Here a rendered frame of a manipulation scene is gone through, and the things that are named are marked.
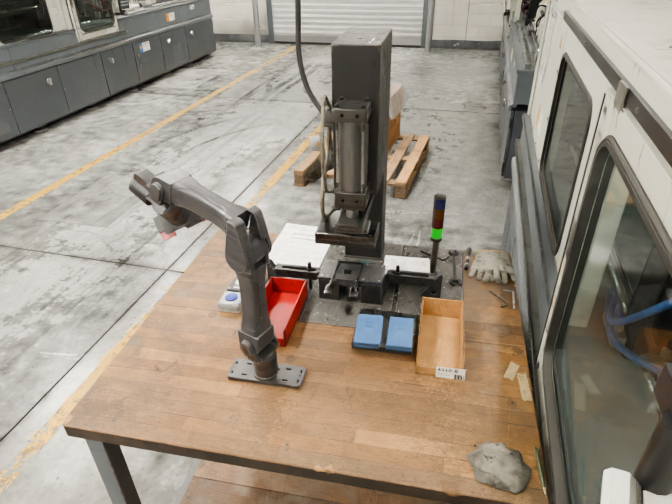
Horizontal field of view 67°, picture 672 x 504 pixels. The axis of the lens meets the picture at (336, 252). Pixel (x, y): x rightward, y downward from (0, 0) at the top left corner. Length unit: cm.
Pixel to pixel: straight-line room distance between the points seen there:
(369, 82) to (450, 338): 74
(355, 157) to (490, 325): 64
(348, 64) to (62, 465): 201
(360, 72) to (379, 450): 93
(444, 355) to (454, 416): 20
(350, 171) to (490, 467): 80
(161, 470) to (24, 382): 98
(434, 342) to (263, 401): 50
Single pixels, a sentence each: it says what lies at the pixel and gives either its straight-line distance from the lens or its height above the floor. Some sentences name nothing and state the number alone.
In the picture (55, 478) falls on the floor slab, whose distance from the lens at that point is 258.
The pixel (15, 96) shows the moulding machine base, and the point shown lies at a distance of 665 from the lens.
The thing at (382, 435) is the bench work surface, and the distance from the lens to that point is 126.
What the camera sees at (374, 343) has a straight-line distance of 141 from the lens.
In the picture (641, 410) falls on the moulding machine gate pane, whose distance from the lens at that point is 85.
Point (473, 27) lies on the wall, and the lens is 1060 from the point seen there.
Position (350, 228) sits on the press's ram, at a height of 117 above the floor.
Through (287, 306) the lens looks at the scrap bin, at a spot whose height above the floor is 90.
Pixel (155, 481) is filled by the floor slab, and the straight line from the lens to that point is 241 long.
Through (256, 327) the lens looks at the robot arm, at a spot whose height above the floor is 108.
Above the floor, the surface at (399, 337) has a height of 92.
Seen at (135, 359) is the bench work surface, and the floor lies 90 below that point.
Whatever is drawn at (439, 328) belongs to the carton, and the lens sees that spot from 154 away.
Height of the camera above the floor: 189
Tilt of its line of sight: 32 degrees down
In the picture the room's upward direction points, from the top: 1 degrees counter-clockwise
